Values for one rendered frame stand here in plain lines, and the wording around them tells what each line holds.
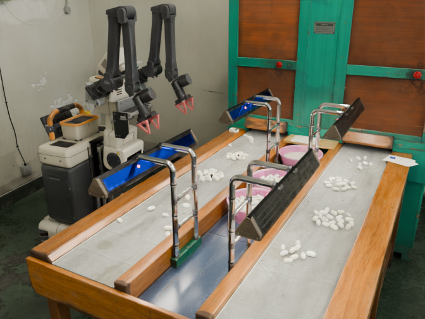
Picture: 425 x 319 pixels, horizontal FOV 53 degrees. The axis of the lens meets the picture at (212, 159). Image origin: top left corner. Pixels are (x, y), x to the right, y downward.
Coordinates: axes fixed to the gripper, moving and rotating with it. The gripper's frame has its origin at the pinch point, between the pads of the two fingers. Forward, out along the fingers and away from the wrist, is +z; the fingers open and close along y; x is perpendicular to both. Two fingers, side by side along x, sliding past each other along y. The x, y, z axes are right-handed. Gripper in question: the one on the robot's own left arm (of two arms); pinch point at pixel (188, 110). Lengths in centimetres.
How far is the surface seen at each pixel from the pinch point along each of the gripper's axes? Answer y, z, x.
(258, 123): 43, 29, -22
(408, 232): 41, 133, -88
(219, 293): -126, 54, -55
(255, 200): -54, 51, -44
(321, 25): 45, -12, -85
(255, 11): 49, -39, -49
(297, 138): 35, 48, -46
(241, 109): -16.2, 10.7, -40.1
